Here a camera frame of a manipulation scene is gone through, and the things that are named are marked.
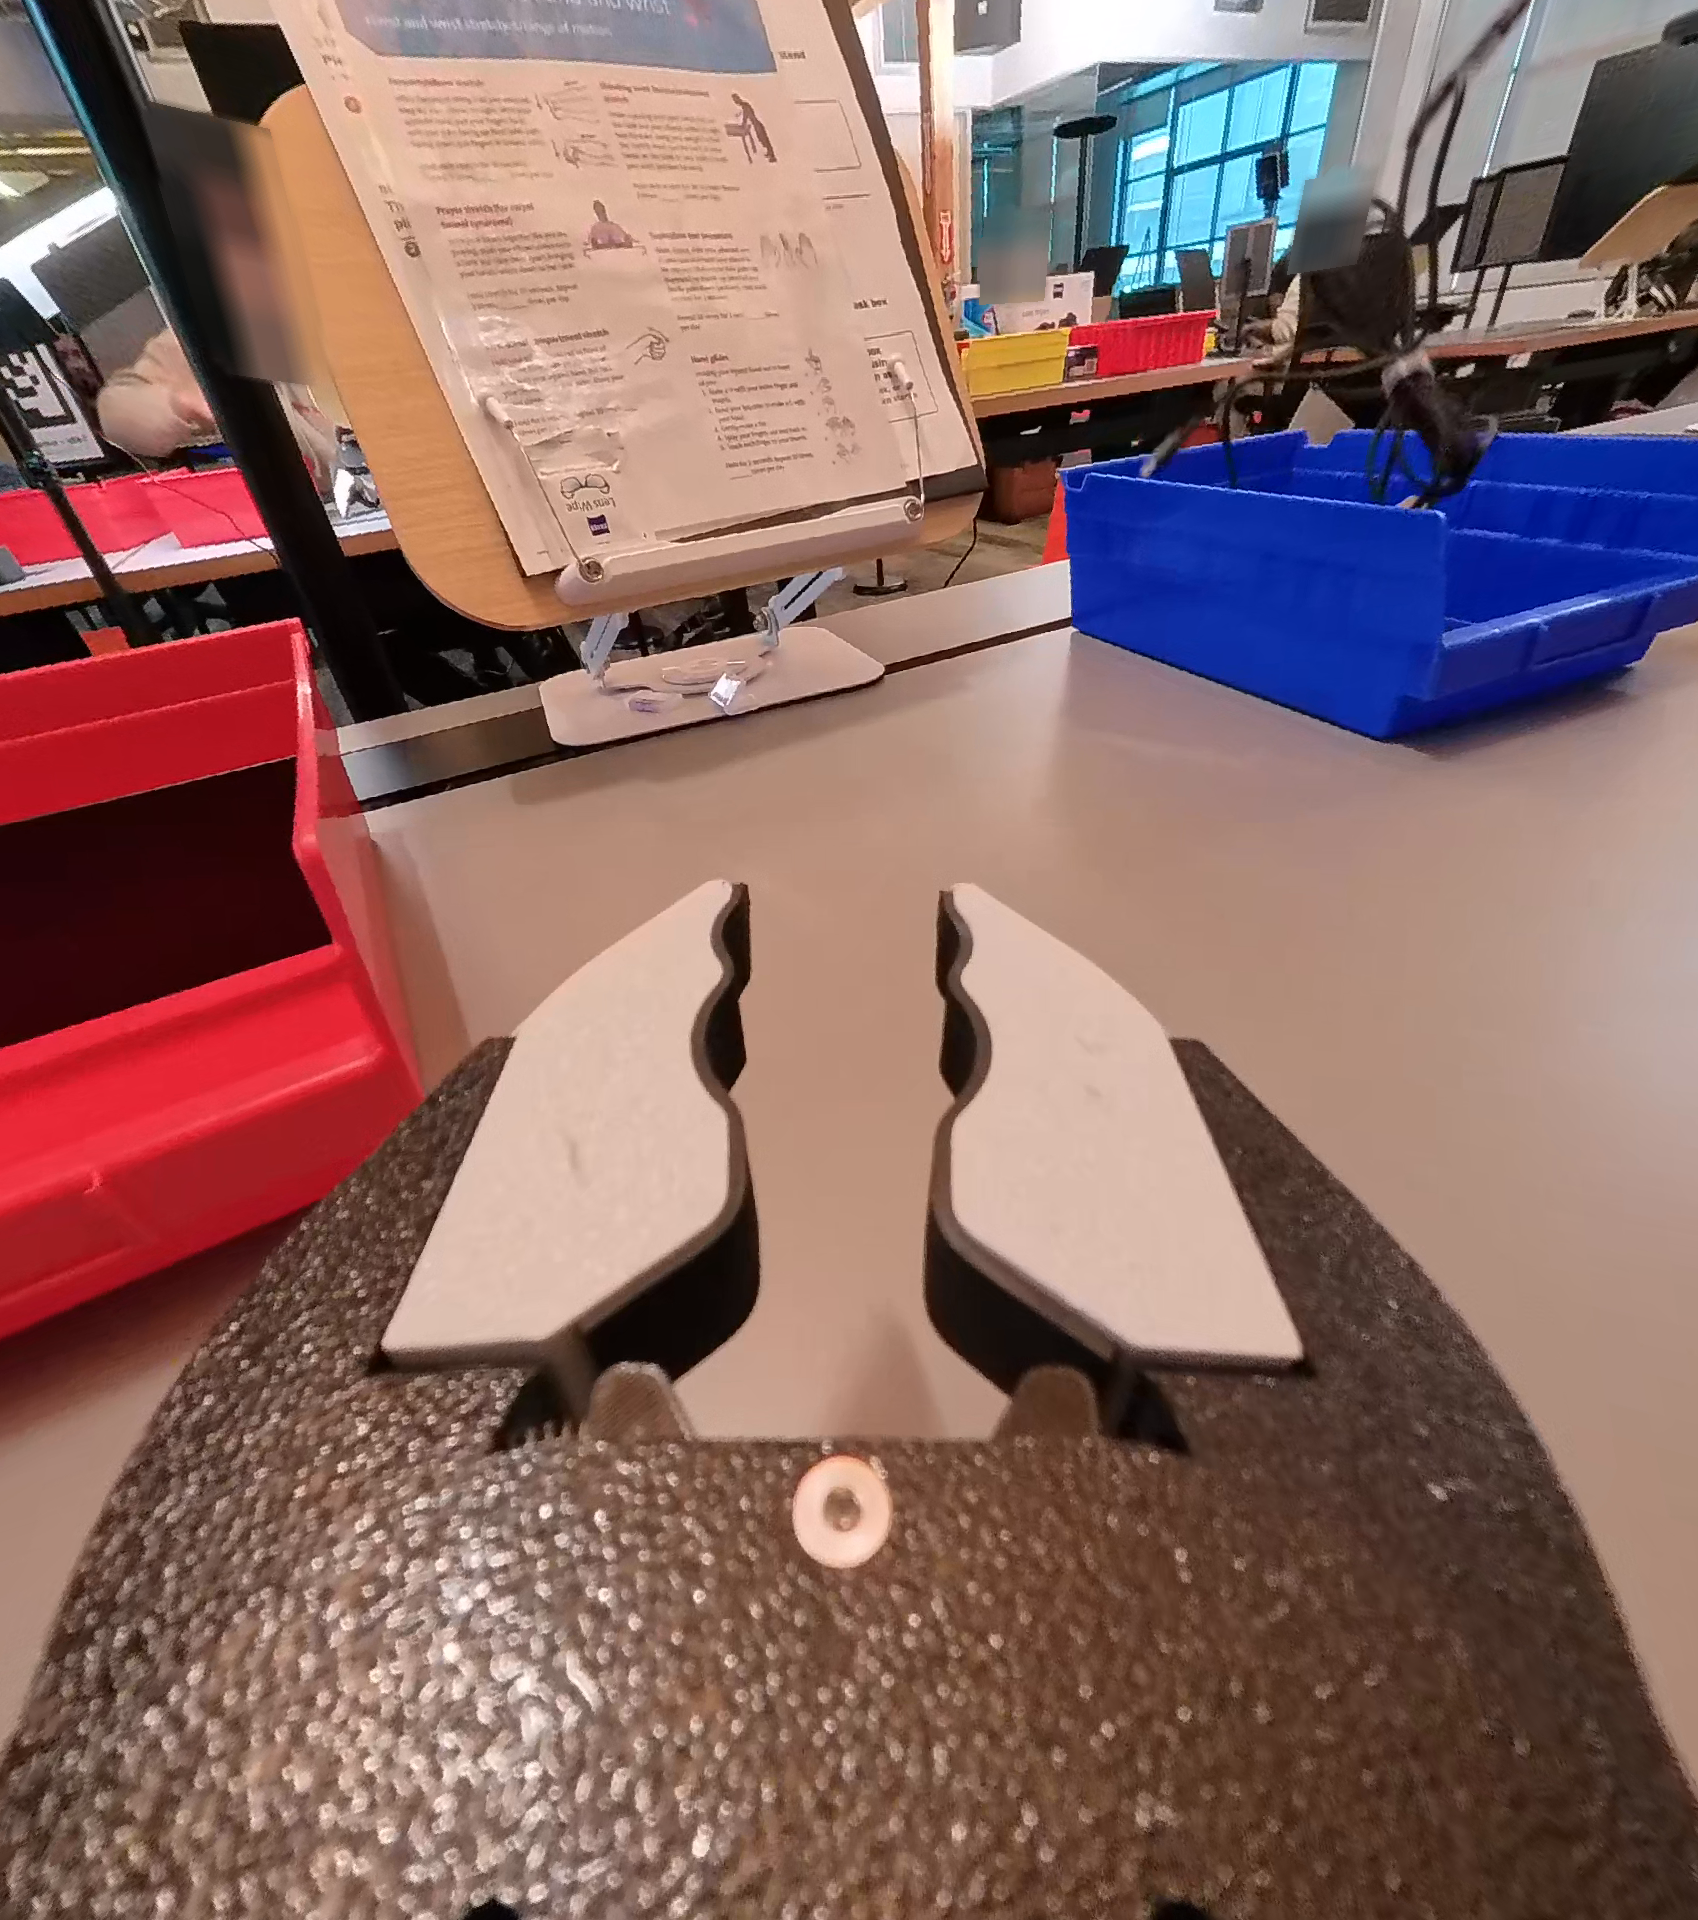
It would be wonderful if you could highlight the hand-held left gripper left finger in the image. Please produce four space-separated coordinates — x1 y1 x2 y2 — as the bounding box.
380 878 761 1391

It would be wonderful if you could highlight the black and white tag board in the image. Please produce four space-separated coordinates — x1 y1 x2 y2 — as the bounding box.
0 337 103 469

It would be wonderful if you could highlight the small red bin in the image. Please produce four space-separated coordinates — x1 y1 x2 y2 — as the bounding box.
1063 308 1217 379

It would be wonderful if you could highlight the small yellow bin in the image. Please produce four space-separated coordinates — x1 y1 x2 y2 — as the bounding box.
959 325 1075 400

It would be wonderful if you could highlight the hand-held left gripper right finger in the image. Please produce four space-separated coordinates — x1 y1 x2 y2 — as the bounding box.
922 882 1311 1372

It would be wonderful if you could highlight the wooden document stand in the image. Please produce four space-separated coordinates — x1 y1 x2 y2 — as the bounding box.
258 0 995 748

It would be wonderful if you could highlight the blue plastic bin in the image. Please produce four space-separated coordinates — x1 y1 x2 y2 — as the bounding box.
1055 425 1698 741

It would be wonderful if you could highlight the shallow red bin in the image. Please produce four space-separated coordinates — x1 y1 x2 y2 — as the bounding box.
0 468 274 564

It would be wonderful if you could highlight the laminated exercise sheet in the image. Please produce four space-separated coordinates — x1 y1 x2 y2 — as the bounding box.
271 0 926 581

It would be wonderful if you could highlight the red plastic bin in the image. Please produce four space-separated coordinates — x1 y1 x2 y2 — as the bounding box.
0 614 426 1391

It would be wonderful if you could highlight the black adapter cable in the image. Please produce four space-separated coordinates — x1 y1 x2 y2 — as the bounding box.
1138 0 1535 517

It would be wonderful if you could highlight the large white instruction sheet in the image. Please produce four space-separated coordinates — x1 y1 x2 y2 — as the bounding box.
771 0 989 507

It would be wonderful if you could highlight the black metal pole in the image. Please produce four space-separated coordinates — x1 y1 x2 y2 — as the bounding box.
25 0 410 726

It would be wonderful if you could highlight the black tripod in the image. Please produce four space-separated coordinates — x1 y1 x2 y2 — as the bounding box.
0 178 164 608

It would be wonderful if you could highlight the black monitor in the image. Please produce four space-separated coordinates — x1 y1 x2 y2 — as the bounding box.
1535 22 1698 262

